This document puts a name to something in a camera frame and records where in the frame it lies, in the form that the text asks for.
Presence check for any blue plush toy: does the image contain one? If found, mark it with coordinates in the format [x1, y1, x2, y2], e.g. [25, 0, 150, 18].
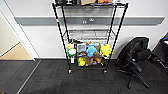
[86, 43, 98, 58]

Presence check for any flat black box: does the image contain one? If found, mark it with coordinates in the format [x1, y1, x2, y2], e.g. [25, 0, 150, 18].
[72, 39, 83, 46]

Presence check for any green and white bowl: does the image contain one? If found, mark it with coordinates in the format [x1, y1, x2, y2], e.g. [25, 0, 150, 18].
[66, 48, 78, 57]

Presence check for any brown paper pack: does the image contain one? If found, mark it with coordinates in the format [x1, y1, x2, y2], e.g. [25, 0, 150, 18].
[85, 55, 96, 67]

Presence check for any small yellow toy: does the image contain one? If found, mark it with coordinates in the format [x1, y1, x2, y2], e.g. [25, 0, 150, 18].
[77, 57, 86, 67]

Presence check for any pale yellow toy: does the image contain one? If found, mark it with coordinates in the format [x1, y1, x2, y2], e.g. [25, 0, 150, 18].
[65, 42, 75, 50]

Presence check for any orange brown toy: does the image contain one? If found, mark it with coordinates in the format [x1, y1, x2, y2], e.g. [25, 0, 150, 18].
[94, 55, 104, 65]

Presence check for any yellow plush toy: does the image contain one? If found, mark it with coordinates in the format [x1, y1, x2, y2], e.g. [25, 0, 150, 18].
[99, 44, 113, 60]

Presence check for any small brown cardboard box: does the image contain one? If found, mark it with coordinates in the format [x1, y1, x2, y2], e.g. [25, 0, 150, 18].
[80, 0, 96, 6]

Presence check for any black office chair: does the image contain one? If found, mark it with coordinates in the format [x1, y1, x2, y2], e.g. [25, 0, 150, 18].
[114, 37, 158, 89]

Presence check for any dark desk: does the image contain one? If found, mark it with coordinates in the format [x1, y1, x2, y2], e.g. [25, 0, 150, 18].
[151, 31, 168, 66]

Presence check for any small white wall label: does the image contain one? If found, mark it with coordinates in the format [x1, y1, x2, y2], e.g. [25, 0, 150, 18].
[82, 19, 88, 25]

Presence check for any black wire shelf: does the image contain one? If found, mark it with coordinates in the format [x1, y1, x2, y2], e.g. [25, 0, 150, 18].
[51, 1, 129, 75]

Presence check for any long grey wall band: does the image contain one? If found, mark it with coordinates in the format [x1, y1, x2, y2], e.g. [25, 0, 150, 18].
[14, 16, 166, 27]

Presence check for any white door frame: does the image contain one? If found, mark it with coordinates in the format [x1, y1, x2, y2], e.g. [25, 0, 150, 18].
[0, 0, 40, 61]

